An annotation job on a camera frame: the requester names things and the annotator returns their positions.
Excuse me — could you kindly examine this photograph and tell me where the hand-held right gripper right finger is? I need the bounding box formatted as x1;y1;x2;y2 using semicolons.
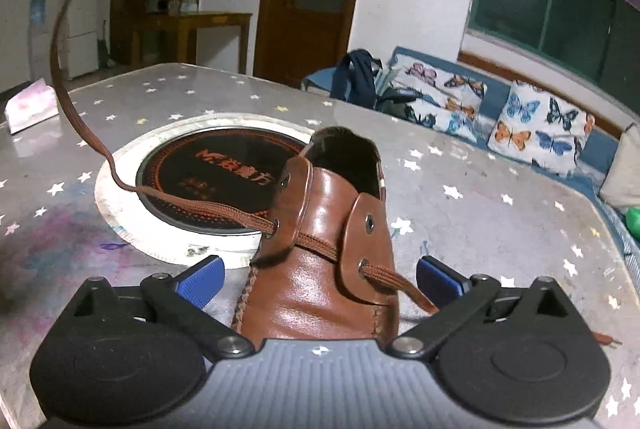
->
387;254;576;358

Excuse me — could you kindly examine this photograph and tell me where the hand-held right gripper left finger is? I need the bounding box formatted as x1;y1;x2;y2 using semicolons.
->
64;254;256;357

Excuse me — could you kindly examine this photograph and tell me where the brown shoelace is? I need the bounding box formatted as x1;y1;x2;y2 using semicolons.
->
50;0;623;345

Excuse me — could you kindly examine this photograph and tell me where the brown leather shoe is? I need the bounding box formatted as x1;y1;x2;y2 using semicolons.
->
231;125;401;350

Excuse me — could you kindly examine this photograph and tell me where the grey star-print table cover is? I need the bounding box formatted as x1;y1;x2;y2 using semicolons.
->
0;62;640;429

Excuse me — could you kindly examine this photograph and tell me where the white refrigerator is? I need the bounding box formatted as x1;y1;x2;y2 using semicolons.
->
59;0;101;80

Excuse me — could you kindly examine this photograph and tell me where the round black induction cooktop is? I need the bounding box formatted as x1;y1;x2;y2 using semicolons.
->
95;113;326;267

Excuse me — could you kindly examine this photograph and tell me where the wooden side table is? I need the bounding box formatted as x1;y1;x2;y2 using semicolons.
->
131;12;253;75

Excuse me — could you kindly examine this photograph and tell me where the pink tissue pack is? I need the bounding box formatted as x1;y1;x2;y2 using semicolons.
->
5;78;61;135

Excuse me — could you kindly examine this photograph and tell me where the dark green bag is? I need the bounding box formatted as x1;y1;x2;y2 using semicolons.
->
375;86;426;120

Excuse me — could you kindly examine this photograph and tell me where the long butterfly-print cushion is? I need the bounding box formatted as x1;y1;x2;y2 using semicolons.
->
387;62;488;145

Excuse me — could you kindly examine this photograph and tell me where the square butterfly-print cushion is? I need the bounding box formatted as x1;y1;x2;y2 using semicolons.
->
487;80;596;177

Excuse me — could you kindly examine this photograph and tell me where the blue sofa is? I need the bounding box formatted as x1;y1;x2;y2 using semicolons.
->
301;46;640;270

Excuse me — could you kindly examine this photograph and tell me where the dark blue backpack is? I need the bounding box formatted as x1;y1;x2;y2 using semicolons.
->
330;49;383;110

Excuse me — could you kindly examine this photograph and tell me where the plain beige pillow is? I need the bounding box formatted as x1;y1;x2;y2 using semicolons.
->
599;123;640;210

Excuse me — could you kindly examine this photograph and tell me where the green-framed window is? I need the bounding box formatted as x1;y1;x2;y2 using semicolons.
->
465;0;640;82

